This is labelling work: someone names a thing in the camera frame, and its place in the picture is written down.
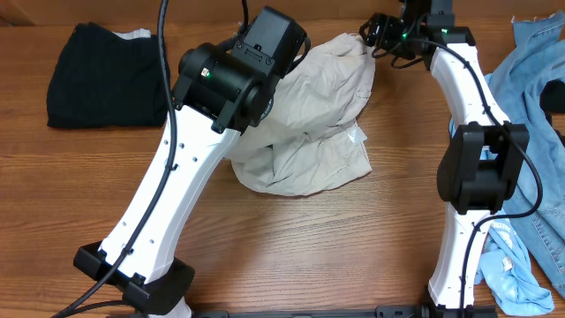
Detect beige shorts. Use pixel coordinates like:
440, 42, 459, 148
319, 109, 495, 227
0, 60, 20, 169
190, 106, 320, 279
227, 34, 375, 196

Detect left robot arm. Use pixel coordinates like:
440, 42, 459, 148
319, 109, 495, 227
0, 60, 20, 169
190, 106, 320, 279
73, 7, 310, 317

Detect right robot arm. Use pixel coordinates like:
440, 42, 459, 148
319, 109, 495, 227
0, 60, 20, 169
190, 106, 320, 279
359, 1, 529, 317

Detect blue denim jeans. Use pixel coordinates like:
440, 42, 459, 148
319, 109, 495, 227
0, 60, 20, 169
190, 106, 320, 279
488, 11, 564, 295

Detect dark garment at right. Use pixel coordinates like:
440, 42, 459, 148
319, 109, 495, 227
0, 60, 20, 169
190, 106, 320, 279
539, 79, 565, 114

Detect white folded garment under black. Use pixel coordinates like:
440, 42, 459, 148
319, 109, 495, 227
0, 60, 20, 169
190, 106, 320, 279
114, 28, 152, 41

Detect light blue printed t-shirt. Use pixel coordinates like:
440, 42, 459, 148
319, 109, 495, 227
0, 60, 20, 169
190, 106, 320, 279
448, 72, 555, 317

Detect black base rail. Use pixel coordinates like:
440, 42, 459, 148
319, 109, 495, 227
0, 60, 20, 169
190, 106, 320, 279
192, 304, 498, 318

